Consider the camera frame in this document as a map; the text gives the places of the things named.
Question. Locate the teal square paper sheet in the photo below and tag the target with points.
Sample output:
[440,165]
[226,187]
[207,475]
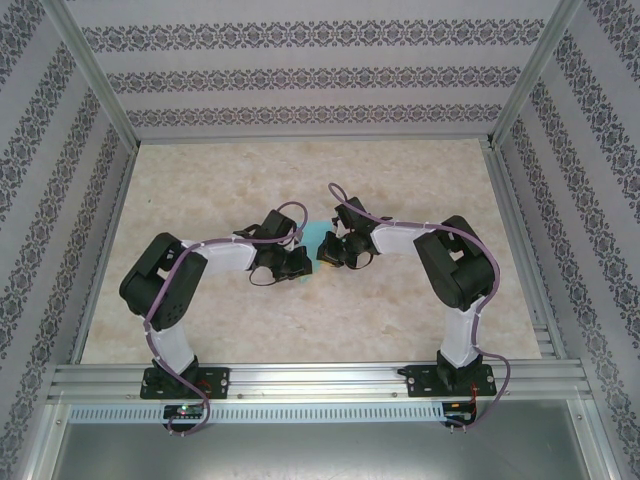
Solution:
[315,232]

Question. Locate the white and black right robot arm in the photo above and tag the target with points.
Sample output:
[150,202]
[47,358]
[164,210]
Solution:
[455,270]

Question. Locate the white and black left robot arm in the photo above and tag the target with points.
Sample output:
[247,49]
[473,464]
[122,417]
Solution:
[160,290]

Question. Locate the grey sheet metal shelf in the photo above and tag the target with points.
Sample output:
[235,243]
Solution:
[320,455]

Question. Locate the small green circuit board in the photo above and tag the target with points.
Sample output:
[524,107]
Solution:
[457,407]
[185,411]

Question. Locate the thin aluminium cross rail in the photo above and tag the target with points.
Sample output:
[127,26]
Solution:
[320,140]

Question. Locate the long aluminium mounting rail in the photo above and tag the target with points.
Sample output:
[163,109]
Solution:
[320,382]

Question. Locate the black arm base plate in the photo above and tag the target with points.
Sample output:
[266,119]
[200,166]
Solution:
[220,382]
[420,382]

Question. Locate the aluminium side rail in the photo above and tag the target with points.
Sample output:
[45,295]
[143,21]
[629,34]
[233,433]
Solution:
[522,240]

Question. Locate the aluminium frame post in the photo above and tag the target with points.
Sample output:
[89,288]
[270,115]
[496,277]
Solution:
[94,70]
[535,70]

